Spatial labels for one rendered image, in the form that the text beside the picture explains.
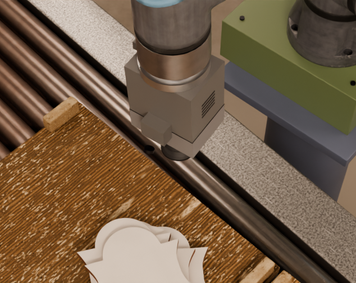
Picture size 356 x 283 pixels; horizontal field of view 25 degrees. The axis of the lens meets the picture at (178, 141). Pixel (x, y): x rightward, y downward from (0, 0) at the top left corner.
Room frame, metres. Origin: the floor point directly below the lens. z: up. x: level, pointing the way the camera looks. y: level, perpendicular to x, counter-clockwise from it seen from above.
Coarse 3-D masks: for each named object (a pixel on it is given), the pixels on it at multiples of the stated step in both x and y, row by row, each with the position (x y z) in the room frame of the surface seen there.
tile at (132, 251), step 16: (112, 240) 0.50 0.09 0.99; (128, 240) 0.50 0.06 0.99; (144, 240) 0.50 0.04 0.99; (176, 240) 0.50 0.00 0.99; (112, 256) 0.48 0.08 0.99; (128, 256) 0.48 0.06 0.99; (144, 256) 0.48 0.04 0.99; (160, 256) 0.48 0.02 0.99; (176, 256) 0.48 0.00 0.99; (96, 272) 0.46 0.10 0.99; (112, 272) 0.46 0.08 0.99; (128, 272) 0.46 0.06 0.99; (144, 272) 0.46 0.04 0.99; (160, 272) 0.46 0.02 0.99; (176, 272) 0.46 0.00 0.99
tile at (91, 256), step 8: (112, 224) 0.53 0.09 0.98; (120, 224) 0.53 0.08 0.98; (128, 224) 0.53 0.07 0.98; (136, 224) 0.53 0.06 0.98; (104, 232) 0.52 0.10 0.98; (112, 232) 0.52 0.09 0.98; (168, 232) 0.52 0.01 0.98; (96, 240) 0.51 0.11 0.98; (104, 240) 0.51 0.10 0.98; (160, 240) 0.51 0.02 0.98; (168, 240) 0.51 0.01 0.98; (96, 248) 0.50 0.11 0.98; (80, 256) 0.49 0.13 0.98; (88, 256) 0.49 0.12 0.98; (96, 256) 0.49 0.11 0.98
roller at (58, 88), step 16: (0, 32) 0.94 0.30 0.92; (0, 48) 0.91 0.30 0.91; (16, 48) 0.90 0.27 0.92; (16, 64) 0.88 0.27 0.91; (32, 64) 0.87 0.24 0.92; (32, 80) 0.84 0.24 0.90; (48, 80) 0.83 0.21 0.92; (64, 80) 0.84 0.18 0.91; (48, 96) 0.81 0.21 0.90; (64, 96) 0.80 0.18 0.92; (80, 96) 0.80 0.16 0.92; (96, 112) 0.77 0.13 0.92; (112, 128) 0.74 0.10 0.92
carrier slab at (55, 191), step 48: (48, 144) 0.69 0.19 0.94; (96, 144) 0.69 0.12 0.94; (0, 192) 0.61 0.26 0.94; (48, 192) 0.61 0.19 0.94; (96, 192) 0.61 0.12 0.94; (144, 192) 0.61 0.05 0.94; (0, 240) 0.53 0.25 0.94; (48, 240) 0.53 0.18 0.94; (192, 240) 0.53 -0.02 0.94; (240, 240) 0.53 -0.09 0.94
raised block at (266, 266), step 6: (264, 258) 0.49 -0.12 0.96; (258, 264) 0.48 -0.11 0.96; (264, 264) 0.48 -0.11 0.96; (270, 264) 0.48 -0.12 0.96; (252, 270) 0.48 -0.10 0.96; (258, 270) 0.48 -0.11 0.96; (264, 270) 0.48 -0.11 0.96; (270, 270) 0.48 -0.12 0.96; (246, 276) 0.47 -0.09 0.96; (252, 276) 0.47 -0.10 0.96; (258, 276) 0.47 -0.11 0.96; (264, 276) 0.47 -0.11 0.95; (240, 282) 0.46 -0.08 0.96; (246, 282) 0.46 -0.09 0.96; (252, 282) 0.46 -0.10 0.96; (258, 282) 0.46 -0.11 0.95
